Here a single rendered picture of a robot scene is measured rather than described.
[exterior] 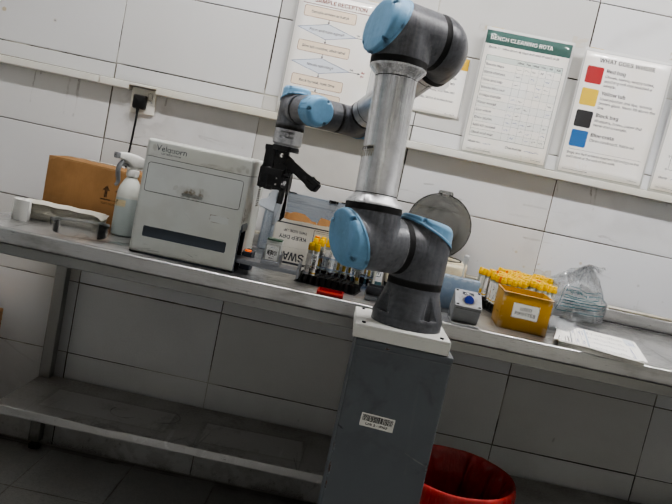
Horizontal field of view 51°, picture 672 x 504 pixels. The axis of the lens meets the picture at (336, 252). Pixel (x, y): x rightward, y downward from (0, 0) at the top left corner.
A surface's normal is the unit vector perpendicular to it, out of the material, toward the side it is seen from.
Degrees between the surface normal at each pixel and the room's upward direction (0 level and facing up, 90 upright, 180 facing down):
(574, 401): 90
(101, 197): 91
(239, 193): 90
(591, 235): 90
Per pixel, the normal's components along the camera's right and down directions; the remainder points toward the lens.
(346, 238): -0.87, 0.00
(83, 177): -0.14, 0.04
